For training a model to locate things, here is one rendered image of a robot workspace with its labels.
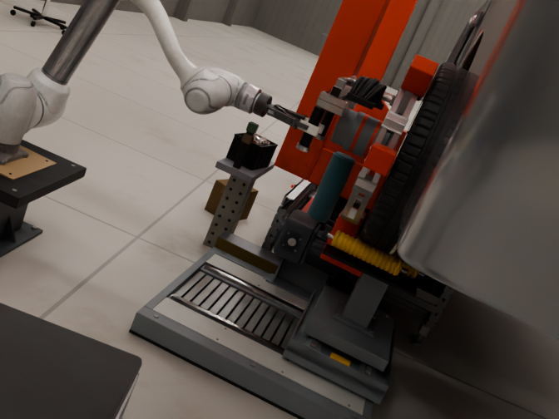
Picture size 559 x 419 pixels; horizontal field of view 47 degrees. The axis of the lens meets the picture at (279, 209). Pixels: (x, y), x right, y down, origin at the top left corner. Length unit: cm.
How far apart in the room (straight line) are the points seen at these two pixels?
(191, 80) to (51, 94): 68
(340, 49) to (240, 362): 130
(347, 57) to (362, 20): 15
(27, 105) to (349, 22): 125
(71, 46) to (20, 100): 28
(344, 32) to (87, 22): 98
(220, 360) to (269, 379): 17
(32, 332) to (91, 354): 13
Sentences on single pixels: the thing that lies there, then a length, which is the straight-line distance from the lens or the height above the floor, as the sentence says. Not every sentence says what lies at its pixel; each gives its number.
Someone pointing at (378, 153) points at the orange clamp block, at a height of 87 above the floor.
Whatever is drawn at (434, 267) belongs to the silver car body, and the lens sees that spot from 135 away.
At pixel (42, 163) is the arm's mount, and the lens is 248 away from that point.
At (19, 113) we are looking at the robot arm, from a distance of 234.
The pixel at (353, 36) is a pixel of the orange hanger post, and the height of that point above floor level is 113.
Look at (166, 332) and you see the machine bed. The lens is 215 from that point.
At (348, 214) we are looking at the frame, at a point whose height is 61.
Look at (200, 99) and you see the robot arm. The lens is 192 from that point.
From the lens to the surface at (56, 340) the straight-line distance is 145.
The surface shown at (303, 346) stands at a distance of 220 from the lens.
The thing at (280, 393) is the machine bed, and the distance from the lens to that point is 212.
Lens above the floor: 114
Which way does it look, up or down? 16 degrees down
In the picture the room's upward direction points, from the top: 23 degrees clockwise
